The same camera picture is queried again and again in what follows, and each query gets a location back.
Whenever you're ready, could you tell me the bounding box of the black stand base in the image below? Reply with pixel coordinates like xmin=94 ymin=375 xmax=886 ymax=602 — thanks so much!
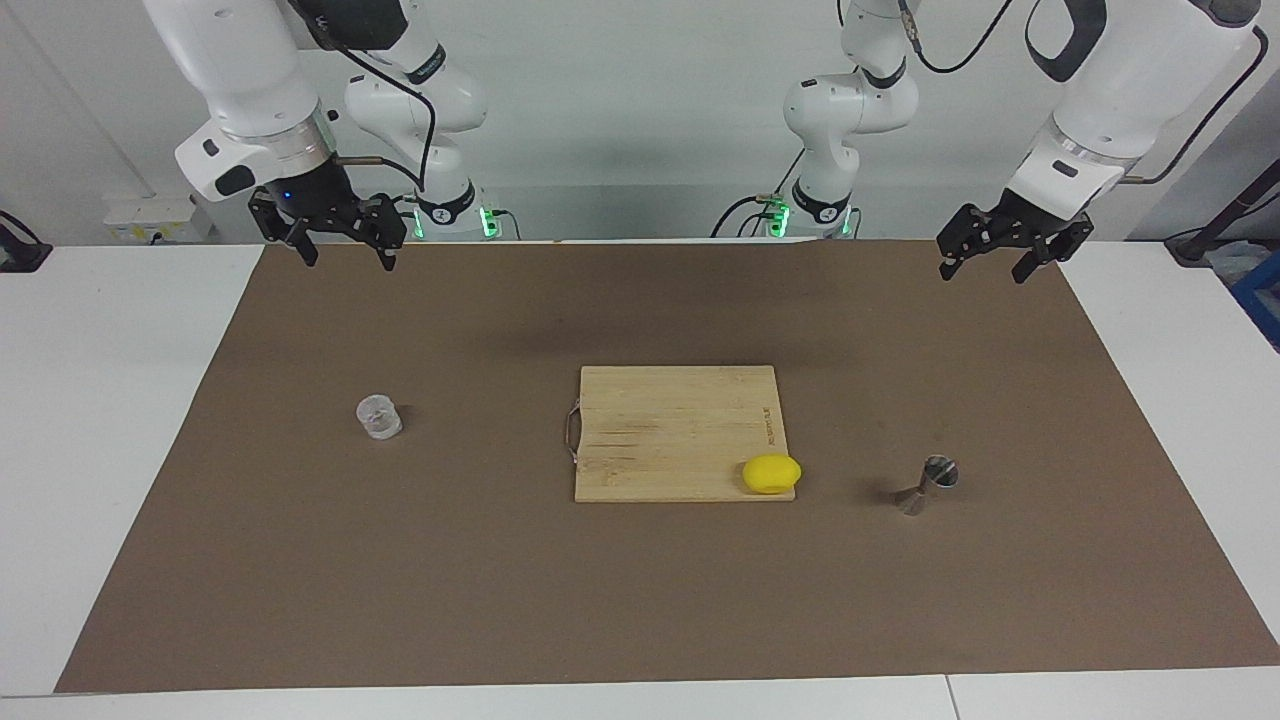
xmin=0 ymin=210 xmax=53 ymax=273

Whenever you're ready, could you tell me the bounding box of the metal jigger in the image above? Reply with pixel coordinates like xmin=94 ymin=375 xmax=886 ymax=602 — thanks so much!
xmin=897 ymin=456 xmax=960 ymax=517

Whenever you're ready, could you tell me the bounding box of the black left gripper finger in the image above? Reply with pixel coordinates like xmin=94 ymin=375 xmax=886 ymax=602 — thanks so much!
xmin=1012 ymin=218 xmax=1094 ymax=286
xmin=937 ymin=204 xmax=1007 ymax=282

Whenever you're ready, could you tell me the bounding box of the clear glass cup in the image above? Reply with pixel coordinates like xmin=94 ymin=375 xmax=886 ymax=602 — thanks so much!
xmin=356 ymin=395 xmax=404 ymax=441

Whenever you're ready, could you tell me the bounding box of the blue crate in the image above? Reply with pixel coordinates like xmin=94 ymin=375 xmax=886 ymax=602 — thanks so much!
xmin=1232 ymin=250 xmax=1280 ymax=351

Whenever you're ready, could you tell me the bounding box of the yellow lemon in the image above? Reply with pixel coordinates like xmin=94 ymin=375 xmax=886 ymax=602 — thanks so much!
xmin=742 ymin=454 xmax=803 ymax=495

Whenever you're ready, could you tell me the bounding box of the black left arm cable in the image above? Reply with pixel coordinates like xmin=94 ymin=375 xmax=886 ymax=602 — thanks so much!
xmin=895 ymin=0 xmax=1271 ymax=187

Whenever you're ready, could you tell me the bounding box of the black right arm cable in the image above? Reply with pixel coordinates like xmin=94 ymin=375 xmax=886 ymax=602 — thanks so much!
xmin=290 ymin=0 xmax=439 ymax=194

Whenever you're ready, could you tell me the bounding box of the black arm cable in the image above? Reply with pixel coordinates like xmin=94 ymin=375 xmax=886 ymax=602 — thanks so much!
xmin=895 ymin=0 xmax=1271 ymax=187
xmin=290 ymin=0 xmax=439 ymax=194

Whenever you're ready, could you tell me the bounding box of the brown table mat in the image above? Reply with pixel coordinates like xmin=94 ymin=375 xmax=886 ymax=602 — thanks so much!
xmin=55 ymin=240 xmax=1280 ymax=693

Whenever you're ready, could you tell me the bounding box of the white wall socket box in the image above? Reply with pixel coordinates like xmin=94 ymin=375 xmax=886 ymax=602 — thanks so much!
xmin=103 ymin=195 xmax=213 ymax=244

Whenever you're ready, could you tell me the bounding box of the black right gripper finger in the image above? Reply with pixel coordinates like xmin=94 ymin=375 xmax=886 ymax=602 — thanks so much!
xmin=248 ymin=189 xmax=320 ymax=267
xmin=354 ymin=194 xmax=408 ymax=272

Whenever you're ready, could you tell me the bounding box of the black base cable bundle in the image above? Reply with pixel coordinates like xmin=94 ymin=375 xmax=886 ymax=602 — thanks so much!
xmin=711 ymin=193 xmax=783 ymax=239

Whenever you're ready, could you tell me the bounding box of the black floor stand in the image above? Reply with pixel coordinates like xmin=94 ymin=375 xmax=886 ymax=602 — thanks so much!
xmin=1165 ymin=160 xmax=1280 ymax=265

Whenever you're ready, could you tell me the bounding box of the wooden cutting board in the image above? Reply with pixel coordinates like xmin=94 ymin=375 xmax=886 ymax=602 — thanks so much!
xmin=565 ymin=365 xmax=798 ymax=503

